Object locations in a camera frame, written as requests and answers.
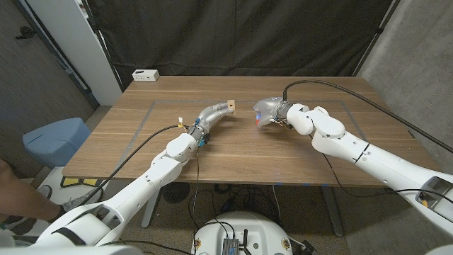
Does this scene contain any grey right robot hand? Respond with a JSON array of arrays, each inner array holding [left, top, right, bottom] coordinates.
[[253, 96, 293, 128]]

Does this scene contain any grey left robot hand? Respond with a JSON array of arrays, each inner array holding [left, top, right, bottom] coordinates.
[[189, 101, 236, 142]]

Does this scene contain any white power strip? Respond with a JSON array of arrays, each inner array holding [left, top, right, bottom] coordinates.
[[132, 69, 160, 83]]

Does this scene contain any black backdrop curtain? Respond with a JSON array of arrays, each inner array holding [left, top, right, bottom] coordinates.
[[86, 0, 394, 91]]

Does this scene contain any black round floor fan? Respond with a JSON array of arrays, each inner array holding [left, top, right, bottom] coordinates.
[[163, 181, 190, 204]]

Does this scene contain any white table leg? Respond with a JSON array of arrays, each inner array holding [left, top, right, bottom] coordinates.
[[141, 191, 162, 229]]

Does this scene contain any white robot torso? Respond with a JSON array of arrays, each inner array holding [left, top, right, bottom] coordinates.
[[190, 211, 294, 255]]

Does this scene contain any grey table leg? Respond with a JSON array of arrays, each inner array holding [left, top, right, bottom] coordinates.
[[320, 186, 345, 237]]

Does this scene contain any black backdrop stand pole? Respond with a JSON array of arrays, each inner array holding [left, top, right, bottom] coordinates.
[[352, 0, 403, 77], [79, 0, 125, 93]]

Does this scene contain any grey finned module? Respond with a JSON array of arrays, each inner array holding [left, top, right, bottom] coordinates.
[[222, 237, 240, 255]]

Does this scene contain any yellow black floor marker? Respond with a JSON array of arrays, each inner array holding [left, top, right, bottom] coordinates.
[[59, 176, 98, 188]]

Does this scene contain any blue stool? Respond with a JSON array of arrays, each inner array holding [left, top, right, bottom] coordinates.
[[22, 117, 92, 169]]

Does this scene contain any white floor board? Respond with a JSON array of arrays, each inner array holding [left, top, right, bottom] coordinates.
[[37, 166, 107, 210]]

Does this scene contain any person's bare leg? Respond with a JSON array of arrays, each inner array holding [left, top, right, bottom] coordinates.
[[0, 159, 64, 222]]

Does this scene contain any black white sneaker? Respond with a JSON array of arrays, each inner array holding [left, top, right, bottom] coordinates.
[[2, 214, 38, 237]]

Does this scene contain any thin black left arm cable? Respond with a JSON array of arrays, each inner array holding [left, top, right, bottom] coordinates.
[[101, 145, 200, 255]]

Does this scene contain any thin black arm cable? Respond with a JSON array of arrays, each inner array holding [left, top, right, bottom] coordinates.
[[322, 152, 453, 206], [101, 145, 200, 255]]

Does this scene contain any black floor cable bundle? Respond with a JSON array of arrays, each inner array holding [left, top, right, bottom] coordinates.
[[187, 183, 282, 231]]

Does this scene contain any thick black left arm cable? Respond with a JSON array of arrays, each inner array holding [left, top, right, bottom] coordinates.
[[80, 123, 188, 206]]

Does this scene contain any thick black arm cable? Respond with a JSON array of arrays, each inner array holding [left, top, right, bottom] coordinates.
[[80, 123, 188, 206], [282, 79, 453, 154]]

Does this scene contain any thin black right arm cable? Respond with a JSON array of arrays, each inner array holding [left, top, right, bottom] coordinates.
[[322, 152, 453, 206]]

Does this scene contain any white floor cable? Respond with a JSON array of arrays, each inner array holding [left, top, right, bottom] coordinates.
[[271, 184, 283, 227]]

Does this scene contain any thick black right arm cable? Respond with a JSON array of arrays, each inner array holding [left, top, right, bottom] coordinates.
[[282, 79, 453, 154]]

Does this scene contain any black door handle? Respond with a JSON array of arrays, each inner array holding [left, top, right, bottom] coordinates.
[[15, 25, 36, 40]]

